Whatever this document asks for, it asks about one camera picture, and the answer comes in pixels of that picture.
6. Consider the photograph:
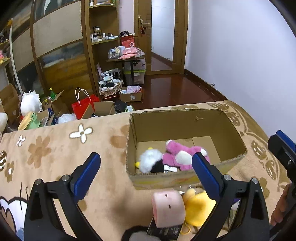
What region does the pink white plush bear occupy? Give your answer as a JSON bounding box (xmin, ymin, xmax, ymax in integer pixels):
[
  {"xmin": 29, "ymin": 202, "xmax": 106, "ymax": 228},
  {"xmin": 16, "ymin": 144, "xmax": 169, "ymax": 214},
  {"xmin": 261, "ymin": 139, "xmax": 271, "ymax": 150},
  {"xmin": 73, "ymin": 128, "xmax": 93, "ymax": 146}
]
[{"xmin": 163, "ymin": 140, "xmax": 210, "ymax": 171}]

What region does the clear plastic storage bin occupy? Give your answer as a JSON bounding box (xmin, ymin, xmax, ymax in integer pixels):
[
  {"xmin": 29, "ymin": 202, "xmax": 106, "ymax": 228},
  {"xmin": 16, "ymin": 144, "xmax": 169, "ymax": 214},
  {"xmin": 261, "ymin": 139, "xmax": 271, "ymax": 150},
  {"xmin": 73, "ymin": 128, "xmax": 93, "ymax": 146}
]
[{"xmin": 123, "ymin": 58, "xmax": 146, "ymax": 85}]

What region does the open cardboard box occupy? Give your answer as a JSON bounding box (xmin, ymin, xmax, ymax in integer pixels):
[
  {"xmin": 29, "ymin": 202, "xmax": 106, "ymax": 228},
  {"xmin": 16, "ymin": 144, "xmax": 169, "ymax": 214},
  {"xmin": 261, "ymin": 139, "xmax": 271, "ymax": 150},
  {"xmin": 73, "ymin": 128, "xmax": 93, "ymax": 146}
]
[{"xmin": 126, "ymin": 109, "xmax": 247, "ymax": 190}]

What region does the small cardboard box on floor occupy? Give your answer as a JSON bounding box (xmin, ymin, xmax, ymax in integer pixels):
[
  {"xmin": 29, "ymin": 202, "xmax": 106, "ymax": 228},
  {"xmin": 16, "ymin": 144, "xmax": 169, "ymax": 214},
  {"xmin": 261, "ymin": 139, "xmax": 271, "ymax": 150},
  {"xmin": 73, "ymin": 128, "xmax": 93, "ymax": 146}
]
[{"xmin": 119, "ymin": 85, "xmax": 144, "ymax": 102}]

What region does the red box on table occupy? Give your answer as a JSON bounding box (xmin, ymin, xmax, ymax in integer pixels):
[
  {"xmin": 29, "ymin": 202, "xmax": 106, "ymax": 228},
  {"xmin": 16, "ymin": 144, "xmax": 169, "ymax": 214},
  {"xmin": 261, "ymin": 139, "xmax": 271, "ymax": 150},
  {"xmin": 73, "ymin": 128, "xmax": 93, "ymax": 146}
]
[{"xmin": 120, "ymin": 34, "xmax": 135, "ymax": 48}]

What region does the white black yellow plush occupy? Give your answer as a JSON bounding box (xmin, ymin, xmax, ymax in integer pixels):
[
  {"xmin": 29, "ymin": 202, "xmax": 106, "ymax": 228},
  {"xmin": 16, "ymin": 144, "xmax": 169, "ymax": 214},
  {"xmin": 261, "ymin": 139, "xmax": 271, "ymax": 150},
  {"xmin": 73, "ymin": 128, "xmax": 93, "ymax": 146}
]
[{"xmin": 135, "ymin": 148, "xmax": 165, "ymax": 174}]

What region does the wooden door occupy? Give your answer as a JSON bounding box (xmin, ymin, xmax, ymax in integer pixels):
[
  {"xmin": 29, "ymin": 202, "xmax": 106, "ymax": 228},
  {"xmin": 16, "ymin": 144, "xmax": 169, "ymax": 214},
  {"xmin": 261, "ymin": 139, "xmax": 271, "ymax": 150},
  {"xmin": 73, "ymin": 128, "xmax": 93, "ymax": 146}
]
[{"xmin": 133, "ymin": 0, "xmax": 189, "ymax": 75}]

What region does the white-haired purple doll plush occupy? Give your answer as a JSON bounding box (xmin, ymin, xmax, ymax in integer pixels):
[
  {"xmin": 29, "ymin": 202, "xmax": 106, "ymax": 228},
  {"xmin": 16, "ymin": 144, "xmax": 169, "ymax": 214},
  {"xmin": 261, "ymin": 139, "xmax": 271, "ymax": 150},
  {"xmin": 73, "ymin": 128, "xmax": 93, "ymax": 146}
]
[{"xmin": 229, "ymin": 198, "xmax": 240, "ymax": 222}]

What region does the yellow plush toy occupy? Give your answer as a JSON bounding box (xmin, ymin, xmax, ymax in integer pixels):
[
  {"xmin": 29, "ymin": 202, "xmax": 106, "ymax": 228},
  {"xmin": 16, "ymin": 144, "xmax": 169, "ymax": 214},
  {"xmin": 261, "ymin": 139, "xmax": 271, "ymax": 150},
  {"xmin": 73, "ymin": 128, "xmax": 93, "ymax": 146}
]
[{"xmin": 181, "ymin": 188, "xmax": 216, "ymax": 235}]

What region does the right hand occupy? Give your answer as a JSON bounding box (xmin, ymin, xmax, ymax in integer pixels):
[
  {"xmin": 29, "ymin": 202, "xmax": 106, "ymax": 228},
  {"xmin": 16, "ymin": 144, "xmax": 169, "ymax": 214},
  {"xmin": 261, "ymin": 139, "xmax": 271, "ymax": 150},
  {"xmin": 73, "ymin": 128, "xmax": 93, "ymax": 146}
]
[{"xmin": 270, "ymin": 183, "xmax": 291, "ymax": 226}]

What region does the brown cardboard box left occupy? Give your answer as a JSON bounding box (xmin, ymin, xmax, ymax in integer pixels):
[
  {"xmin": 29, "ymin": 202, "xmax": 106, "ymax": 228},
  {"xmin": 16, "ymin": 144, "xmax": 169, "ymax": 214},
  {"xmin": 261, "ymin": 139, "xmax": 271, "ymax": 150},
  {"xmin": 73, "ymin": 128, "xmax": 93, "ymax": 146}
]
[{"xmin": 0, "ymin": 83, "xmax": 20, "ymax": 123}]

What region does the cream spotted plush dog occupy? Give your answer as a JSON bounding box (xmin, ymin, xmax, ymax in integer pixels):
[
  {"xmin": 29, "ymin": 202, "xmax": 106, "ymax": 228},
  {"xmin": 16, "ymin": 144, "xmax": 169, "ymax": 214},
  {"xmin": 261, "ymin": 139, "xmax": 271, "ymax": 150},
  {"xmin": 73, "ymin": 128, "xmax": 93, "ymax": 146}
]
[{"xmin": 0, "ymin": 113, "xmax": 8, "ymax": 133}]

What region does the white round plush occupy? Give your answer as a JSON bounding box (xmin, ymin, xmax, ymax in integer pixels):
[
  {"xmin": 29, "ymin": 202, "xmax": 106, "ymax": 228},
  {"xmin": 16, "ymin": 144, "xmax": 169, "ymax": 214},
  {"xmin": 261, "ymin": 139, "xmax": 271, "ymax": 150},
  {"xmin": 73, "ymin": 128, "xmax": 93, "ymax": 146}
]
[{"xmin": 20, "ymin": 91, "xmax": 43, "ymax": 117}]

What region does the brown wooden wardrobe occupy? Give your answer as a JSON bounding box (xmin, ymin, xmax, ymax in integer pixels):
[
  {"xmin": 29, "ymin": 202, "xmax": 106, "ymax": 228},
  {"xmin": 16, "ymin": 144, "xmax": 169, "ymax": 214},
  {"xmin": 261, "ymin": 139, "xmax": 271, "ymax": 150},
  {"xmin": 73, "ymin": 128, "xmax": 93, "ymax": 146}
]
[{"xmin": 1, "ymin": 1, "xmax": 118, "ymax": 104}]

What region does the green glass bottle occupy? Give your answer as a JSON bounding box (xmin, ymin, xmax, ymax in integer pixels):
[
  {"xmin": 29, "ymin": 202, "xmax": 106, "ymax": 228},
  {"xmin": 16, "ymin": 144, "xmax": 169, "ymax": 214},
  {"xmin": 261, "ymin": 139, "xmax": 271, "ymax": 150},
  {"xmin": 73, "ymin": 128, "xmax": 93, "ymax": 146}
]
[{"xmin": 49, "ymin": 88, "xmax": 56, "ymax": 101}]

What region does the red paper gift bag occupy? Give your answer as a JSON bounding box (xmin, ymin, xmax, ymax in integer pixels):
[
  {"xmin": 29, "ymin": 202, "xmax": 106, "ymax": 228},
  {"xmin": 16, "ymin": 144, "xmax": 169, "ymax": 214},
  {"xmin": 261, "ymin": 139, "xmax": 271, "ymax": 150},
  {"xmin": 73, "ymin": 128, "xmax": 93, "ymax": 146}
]
[{"xmin": 71, "ymin": 87, "xmax": 100, "ymax": 120}]

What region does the black face packet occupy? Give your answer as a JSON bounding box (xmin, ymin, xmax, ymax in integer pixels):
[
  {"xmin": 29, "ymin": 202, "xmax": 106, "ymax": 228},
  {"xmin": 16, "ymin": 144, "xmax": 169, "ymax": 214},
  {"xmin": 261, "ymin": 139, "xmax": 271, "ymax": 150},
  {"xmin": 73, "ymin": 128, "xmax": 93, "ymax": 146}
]
[{"xmin": 147, "ymin": 218, "xmax": 183, "ymax": 240}]

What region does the small black side table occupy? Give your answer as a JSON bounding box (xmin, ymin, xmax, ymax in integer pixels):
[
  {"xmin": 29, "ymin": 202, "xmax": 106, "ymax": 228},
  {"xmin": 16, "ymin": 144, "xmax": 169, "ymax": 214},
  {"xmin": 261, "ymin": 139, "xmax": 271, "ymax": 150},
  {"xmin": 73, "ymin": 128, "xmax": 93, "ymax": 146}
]
[{"xmin": 106, "ymin": 56, "xmax": 145, "ymax": 84}]

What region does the wicker basket with items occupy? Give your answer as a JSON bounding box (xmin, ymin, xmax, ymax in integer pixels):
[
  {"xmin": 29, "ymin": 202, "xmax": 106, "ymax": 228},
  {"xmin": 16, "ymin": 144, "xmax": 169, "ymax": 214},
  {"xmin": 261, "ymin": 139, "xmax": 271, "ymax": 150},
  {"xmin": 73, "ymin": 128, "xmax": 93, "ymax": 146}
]
[{"xmin": 99, "ymin": 79, "xmax": 123, "ymax": 97}]

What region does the green frog toy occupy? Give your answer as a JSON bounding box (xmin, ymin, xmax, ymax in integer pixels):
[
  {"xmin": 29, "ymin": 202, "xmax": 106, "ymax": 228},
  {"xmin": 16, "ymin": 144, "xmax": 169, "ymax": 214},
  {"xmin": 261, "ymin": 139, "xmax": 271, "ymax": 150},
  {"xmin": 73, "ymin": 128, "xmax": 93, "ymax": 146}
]
[{"xmin": 26, "ymin": 112, "xmax": 41, "ymax": 130}]

